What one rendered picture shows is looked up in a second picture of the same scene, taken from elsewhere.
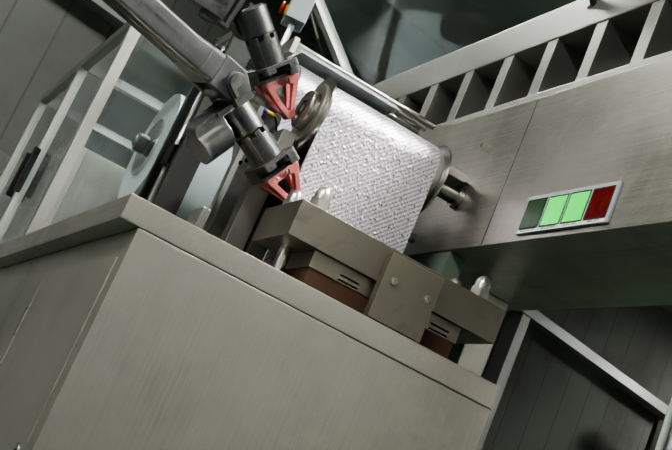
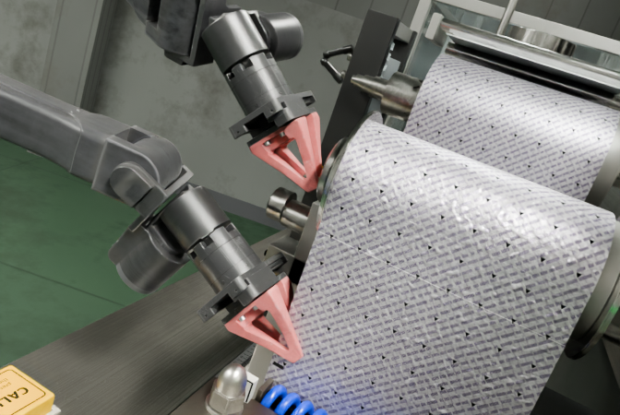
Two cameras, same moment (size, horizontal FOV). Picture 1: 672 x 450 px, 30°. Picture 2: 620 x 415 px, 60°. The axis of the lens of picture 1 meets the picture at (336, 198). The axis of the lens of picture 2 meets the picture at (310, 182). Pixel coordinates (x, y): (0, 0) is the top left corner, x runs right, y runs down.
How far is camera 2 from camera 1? 1.87 m
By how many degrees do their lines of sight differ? 48
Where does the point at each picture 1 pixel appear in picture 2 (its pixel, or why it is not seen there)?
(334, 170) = (353, 296)
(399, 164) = (493, 282)
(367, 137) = (417, 231)
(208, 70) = (82, 169)
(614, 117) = not seen: outside the picture
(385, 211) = (464, 373)
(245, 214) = not seen: hidden behind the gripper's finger
